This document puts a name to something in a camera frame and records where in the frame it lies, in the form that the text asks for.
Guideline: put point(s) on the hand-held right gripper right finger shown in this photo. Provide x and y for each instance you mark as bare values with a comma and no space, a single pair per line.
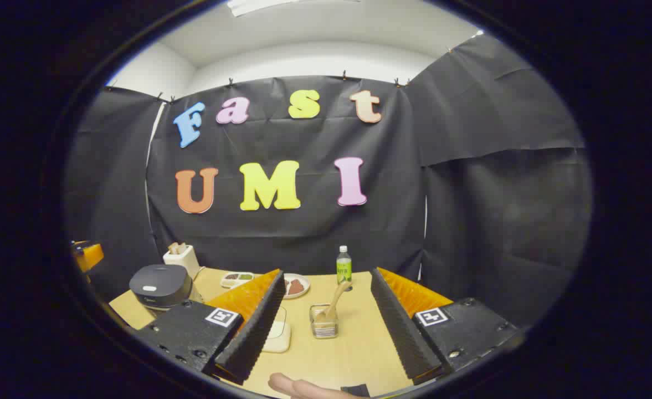
400,332

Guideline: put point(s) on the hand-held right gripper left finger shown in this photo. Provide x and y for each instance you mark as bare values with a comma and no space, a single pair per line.
253,332

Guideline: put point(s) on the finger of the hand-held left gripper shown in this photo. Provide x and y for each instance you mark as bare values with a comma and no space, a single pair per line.
90,256

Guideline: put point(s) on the wooden spoon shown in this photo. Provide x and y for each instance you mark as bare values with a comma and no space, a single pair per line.
338,299

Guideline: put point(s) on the grey rice cooker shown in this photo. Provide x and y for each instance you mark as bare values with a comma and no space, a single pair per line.
159,282

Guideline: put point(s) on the white divided food tray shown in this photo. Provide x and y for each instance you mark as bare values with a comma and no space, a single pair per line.
237,280

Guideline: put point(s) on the white round plate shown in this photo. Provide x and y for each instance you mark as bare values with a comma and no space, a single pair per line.
306,281

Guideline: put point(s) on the green label drink bottle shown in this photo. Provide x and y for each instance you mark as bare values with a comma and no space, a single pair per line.
344,271

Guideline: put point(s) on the bread slice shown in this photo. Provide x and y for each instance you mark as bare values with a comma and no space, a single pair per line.
178,248

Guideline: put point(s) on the white toaster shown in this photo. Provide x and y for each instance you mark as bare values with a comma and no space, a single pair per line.
184,263

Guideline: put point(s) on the ceiling light panel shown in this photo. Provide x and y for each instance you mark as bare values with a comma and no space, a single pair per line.
259,6

